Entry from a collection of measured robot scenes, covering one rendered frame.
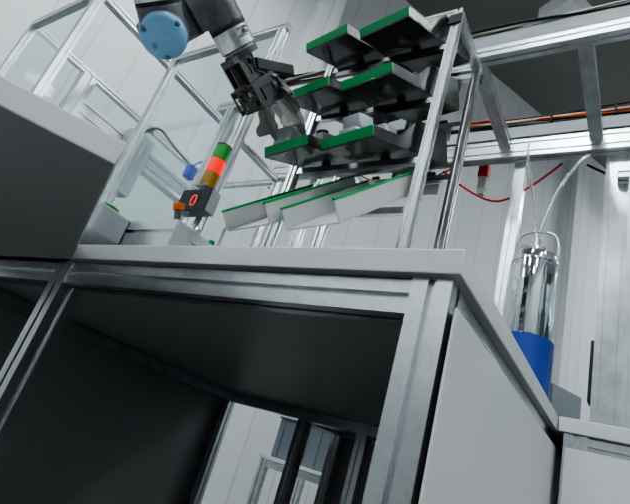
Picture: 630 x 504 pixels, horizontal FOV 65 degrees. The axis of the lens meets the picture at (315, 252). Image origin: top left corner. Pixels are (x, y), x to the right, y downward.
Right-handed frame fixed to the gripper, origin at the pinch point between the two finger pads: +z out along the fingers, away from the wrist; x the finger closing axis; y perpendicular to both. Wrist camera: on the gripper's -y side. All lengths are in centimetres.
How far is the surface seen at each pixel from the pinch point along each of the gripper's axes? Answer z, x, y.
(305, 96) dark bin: -5.1, 1.2, -8.4
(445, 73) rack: 3.9, 26.4, -24.0
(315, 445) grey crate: 178, -121, -27
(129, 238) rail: 0.2, -18.1, 36.6
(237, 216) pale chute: 7.0, -3.8, 21.5
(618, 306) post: 104, 37, -62
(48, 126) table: -23, 26, 57
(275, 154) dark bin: 1.3, -0.9, 6.4
